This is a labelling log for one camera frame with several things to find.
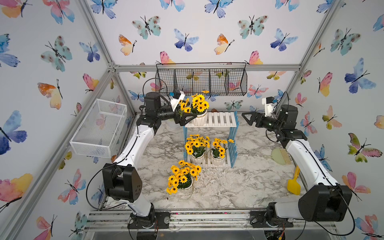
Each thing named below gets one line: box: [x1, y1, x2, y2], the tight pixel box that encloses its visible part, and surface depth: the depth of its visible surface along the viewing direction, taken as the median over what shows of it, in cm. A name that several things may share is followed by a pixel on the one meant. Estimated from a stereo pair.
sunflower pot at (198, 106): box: [179, 93, 210, 127], surface depth 69 cm
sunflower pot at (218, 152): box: [211, 138, 228, 166], surface depth 87 cm
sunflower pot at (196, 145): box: [185, 134, 210, 164], surface depth 87 cm
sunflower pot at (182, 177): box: [166, 160, 202, 195], surface depth 75 cm
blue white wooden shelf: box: [183, 111, 240, 168], surface depth 85 cm
